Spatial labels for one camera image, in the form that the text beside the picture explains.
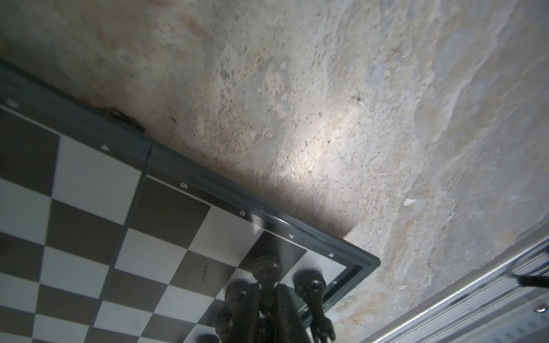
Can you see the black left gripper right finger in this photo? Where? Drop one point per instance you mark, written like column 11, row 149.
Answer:
column 290, row 327

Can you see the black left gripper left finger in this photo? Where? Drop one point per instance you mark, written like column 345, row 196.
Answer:
column 245, row 324

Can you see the black pawn on board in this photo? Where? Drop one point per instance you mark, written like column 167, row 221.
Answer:
column 235, row 294

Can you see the aluminium rail frame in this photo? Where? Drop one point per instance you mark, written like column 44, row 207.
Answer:
column 504, row 301

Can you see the black white chessboard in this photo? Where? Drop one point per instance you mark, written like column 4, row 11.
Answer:
column 107, row 236

